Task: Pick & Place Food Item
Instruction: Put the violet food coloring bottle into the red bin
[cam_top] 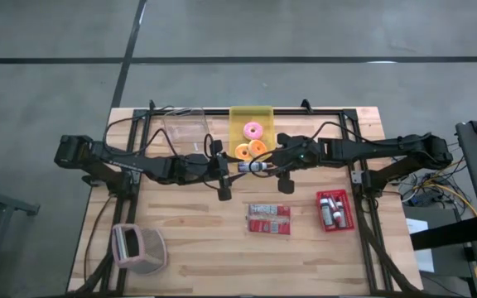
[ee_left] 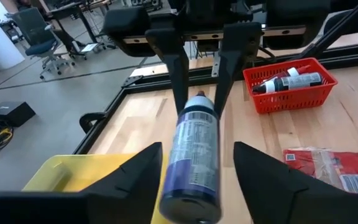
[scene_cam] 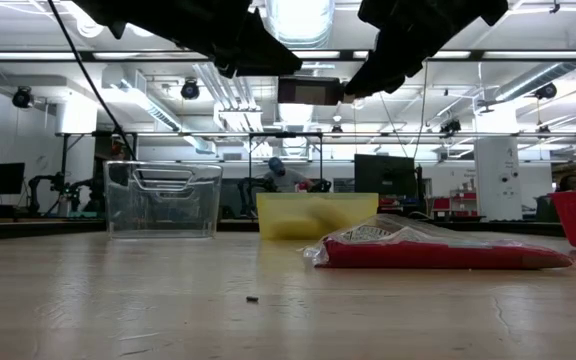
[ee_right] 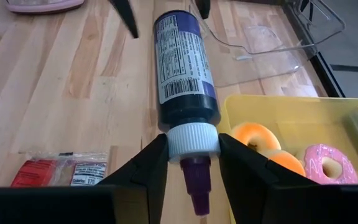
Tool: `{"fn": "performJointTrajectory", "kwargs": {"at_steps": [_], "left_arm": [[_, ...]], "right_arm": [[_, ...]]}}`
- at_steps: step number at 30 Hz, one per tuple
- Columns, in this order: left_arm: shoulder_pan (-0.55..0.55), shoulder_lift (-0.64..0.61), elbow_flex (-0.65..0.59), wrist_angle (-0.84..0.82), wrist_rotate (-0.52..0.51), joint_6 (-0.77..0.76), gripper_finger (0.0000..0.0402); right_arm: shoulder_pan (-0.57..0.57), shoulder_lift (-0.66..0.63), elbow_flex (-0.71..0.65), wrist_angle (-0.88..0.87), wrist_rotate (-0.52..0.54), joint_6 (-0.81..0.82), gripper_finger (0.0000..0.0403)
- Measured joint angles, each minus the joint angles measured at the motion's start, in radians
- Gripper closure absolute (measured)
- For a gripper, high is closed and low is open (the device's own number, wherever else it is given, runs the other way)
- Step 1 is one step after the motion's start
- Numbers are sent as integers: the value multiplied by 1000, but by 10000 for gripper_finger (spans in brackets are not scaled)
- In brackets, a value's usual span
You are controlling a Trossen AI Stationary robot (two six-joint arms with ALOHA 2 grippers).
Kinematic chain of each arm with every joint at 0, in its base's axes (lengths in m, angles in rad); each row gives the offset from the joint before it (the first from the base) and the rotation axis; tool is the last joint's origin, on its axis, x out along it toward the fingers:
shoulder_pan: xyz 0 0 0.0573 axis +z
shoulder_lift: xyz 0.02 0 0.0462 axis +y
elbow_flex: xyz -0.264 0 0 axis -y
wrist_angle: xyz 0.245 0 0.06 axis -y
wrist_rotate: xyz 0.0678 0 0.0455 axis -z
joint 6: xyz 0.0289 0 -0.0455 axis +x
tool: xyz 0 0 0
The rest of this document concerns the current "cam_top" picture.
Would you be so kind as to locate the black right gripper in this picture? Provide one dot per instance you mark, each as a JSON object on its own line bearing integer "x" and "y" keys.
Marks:
{"x": 300, "y": 153}

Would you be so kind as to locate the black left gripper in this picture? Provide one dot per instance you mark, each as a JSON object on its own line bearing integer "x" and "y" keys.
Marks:
{"x": 218, "y": 169}

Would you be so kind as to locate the black bottle white cap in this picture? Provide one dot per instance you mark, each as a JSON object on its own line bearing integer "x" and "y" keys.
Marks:
{"x": 326, "y": 213}
{"x": 249, "y": 167}

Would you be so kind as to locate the pink frosted toy donut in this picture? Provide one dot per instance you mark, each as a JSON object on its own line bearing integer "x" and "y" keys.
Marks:
{"x": 249, "y": 134}

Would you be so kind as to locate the yellow plastic bin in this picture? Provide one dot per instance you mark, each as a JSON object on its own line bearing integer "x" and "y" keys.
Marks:
{"x": 238, "y": 120}

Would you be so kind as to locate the red snack package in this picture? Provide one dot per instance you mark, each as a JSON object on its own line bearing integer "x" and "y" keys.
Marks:
{"x": 269, "y": 221}

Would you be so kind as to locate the light red dropper bottle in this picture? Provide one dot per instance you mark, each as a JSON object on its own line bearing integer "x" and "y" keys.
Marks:
{"x": 341, "y": 218}

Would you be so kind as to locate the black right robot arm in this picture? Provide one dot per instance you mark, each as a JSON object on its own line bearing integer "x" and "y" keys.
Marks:
{"x": 387, "y": 149}

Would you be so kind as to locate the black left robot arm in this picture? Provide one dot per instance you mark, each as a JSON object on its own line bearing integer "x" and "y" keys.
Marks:
{"x": 131, "y": 163}

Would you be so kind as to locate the clear plastic bin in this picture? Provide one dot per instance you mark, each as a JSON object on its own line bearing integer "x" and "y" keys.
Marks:
{"x": 184, "y": 124}

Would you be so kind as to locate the red plastic basket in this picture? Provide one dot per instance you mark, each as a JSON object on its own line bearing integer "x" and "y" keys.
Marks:
{"x": 348, "y": 198}

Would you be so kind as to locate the pink mesh basket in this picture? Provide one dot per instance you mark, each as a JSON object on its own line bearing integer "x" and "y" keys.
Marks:
{"x": 151, "y": 252}

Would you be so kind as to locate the white paper sheet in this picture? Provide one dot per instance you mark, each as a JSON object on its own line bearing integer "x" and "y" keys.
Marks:
{"x": 425, "y": 260}

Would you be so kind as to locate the black aluminium table frame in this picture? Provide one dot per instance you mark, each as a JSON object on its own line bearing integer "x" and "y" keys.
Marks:
{"x": 288, "y": 111}

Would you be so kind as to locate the black frame clamp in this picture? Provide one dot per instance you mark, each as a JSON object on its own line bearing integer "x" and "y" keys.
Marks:
{"x": 306, "y": 106}
{"x": 152, "y": 105}

